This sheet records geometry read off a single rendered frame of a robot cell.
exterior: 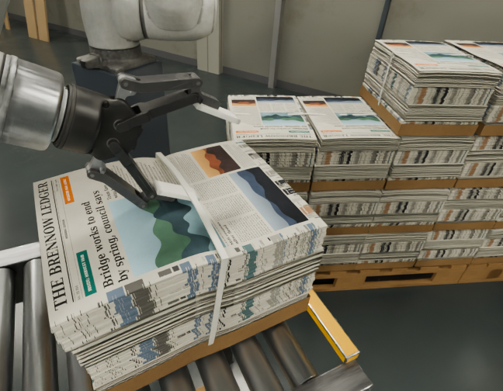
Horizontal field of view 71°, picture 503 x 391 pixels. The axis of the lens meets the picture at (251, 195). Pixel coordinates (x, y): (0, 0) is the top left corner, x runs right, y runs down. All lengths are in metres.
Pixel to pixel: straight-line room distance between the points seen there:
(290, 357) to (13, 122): 0.52
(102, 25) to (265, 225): 0.85
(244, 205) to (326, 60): 3.30
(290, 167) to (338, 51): 2.58
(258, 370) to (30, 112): 0.49
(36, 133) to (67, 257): 0.17
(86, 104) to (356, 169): 1.06
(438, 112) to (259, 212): 0.93
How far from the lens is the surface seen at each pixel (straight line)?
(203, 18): 1.16
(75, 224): 0.55
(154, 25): 1.18
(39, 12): 5.81
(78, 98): 0.44
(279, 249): 0.51
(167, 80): 0.46
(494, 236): 1.94
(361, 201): 1.44
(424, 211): 1.61
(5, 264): 0.88
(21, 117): 0.42
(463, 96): 1.39
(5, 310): 0.81
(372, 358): 1.67
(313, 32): 3.79
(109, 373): 0.58
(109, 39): 1.21
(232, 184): 0.59
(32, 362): 0.72
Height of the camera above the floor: 1.37
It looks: 37 degrees down
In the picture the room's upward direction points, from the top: 4 degrees clockwise
